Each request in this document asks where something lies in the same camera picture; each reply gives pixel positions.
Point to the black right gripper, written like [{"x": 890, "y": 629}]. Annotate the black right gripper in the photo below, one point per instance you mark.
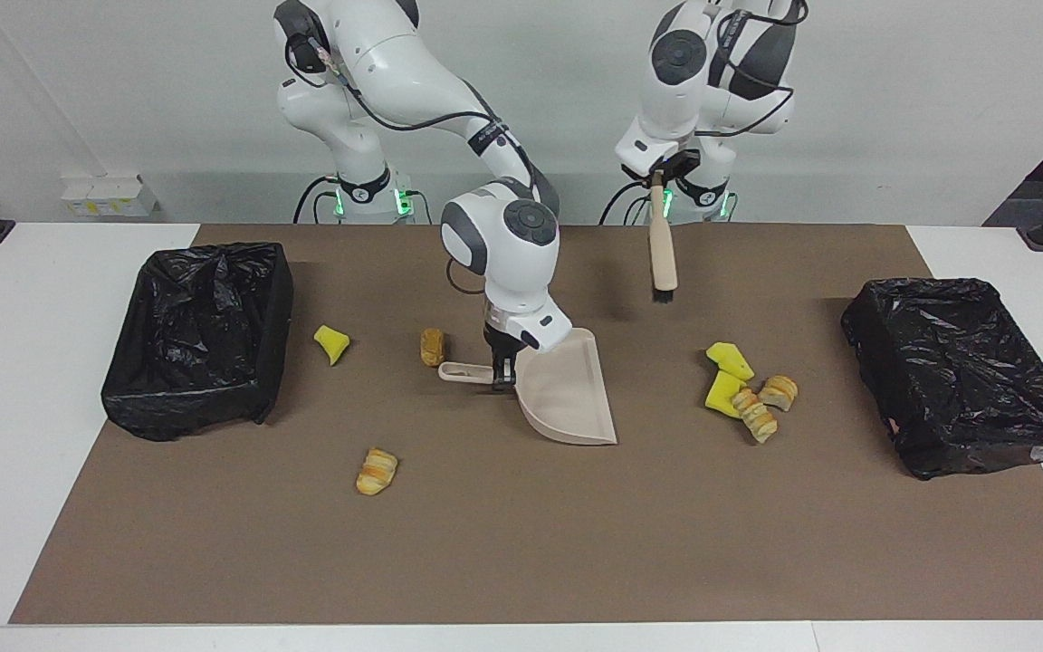
[{"x": 499, "y": 344}]

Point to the yellow sponge piece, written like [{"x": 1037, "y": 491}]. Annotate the yellow sponge piece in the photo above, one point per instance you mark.
[
  {"x": 331, "y": 344},
  {"x": 721, "y": 396},
  {"x": 730, "y": 360}
]

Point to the white wall socket box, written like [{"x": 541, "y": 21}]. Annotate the white wall socket box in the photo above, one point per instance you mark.
[{"x": 110, "y": 201}]

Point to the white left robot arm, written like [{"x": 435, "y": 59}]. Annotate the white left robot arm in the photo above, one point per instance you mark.
[{"x": 684, "y": 100}]

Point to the brown paper table mat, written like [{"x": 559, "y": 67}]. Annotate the brown paper table mat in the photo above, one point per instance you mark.
[{"x": 666, "y": 543}]

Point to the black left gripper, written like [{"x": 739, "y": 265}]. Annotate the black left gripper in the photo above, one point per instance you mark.
[{"x": 683, "y": 165}]

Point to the brown bread loaf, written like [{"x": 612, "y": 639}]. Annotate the brown bread loaf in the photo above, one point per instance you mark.
[{"x": 433, "y": 348}]

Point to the beige hand brush black bristles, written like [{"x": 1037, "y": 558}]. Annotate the beige hand brush black bristles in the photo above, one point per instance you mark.
[{"x": 663, "y": 244}]

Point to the striped orange bread roll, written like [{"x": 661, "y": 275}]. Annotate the striped orange bread roll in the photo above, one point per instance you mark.
[
  {"x": 377, "y": 472},
  {"x": 755, "y": 415},
  {"x": 778, "y": 391}
]

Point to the beige plastic dustpan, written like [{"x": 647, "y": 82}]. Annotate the beige plastic dustpan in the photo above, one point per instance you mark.
[{"x": 576, "y": 398}]

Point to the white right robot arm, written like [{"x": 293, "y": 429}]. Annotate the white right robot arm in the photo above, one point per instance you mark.
[{"x": 395, "y": 63}]

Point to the black bagged bin pink spot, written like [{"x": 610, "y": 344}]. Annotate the black bagged bin pink spot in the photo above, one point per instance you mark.
[{"x": 956, "y": 380}]

